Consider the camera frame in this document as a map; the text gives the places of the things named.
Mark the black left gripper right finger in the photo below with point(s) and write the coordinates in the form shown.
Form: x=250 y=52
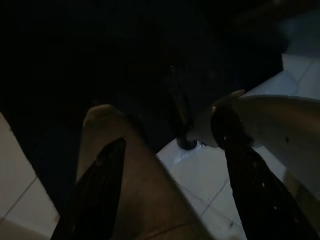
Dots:
x=262 y=200

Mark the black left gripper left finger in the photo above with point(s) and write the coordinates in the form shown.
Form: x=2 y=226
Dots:
x=95 y=200

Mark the robot's silver right leg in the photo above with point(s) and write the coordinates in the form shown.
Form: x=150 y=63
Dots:
x=287 y=130

